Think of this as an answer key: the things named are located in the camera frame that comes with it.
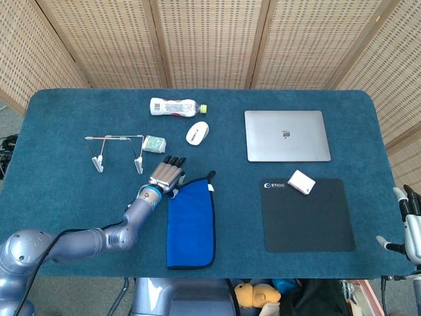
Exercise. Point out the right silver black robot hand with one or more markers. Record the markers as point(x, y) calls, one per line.
point(415, 230)

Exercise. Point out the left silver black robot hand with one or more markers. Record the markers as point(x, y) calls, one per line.
point(167, 174)

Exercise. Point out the blue cloth with grey lining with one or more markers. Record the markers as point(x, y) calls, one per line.
point(190, 224)

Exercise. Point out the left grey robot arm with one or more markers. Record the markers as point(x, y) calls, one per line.
point(115, 235)

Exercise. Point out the green white tissue pack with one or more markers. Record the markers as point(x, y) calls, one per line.
point(154, 144)

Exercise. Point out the white computer mouse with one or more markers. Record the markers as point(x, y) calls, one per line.
point(197, 133)

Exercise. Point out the blue carpet table cover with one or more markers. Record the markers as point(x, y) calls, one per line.
point(230, 197)

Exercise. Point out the plastic bottle green cap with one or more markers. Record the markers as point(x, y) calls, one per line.
point(171, 107)

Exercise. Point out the black mouse pad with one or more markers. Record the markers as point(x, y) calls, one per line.
point(309, 220)

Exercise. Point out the black bag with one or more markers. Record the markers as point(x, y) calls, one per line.
point(312, 296)

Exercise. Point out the small white box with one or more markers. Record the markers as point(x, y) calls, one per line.
point(301, 182)

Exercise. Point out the grey closed laptop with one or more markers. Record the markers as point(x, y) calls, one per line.
point(286, 136)

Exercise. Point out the woven wooden folding screen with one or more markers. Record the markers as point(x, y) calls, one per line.
point(210, 42)

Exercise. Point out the blue plastic object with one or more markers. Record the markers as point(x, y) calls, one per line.
point(283, 284)

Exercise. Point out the yellow plush toy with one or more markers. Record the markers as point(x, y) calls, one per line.
point(253, 294)

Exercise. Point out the light wooden frame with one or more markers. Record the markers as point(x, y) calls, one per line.
point(370, 293)

